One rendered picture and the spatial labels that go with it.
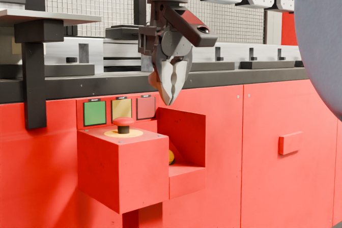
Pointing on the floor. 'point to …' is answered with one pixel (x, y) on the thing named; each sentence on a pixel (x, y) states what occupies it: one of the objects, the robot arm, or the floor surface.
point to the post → (139, 8)
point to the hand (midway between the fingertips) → (171, 100)
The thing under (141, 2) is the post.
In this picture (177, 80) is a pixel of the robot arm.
